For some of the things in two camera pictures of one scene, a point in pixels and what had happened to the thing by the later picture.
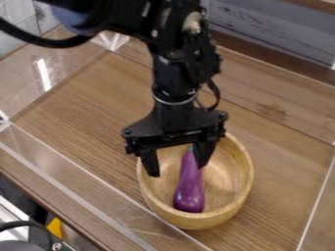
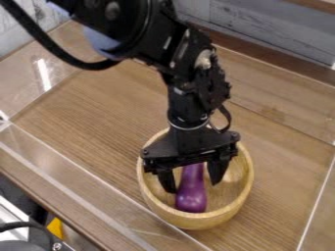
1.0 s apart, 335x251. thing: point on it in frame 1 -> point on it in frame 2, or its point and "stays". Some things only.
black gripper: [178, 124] -> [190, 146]
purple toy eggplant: [188, 198] stays
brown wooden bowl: [228, 177] stays
